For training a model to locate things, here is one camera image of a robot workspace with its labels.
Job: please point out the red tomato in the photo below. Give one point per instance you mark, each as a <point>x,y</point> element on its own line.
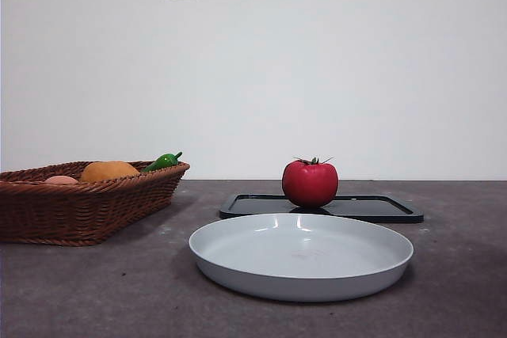
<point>311,183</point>

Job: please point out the green pepper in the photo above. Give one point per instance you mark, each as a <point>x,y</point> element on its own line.
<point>160,162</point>

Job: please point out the white round plate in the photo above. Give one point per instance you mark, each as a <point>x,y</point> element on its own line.
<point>301,259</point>

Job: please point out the dark green rectangular tray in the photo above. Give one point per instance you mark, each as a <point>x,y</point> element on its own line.
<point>376,208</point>

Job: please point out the orange-brown potato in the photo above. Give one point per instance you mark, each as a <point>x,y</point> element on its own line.
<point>107,171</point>

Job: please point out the brown wicker basket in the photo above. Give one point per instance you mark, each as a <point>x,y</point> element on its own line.
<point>79,211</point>

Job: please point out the pale pink round vegetable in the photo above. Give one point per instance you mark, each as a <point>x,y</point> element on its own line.
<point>61,179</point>

